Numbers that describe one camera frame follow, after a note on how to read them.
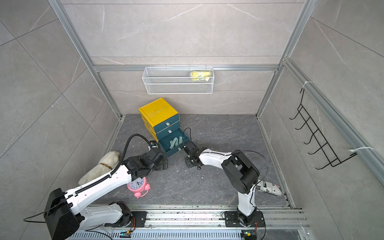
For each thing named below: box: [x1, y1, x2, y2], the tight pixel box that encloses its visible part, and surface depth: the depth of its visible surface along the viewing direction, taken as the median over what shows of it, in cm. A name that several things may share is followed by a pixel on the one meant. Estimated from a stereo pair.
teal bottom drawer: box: [158, 128, 190, 158], surface depth 103 cm
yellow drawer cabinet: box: [138, 98, 181, 142], surface depth 94 cm
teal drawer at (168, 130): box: [156, 120, 181, 141], surface depth 97 cm
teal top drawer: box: [153, 113, 180, 134], surface depth 92 cm
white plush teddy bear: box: [78, 151, 120, 186], surface depth 86 cm
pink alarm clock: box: [127, 177, 151, 199], surface depth 83 cm
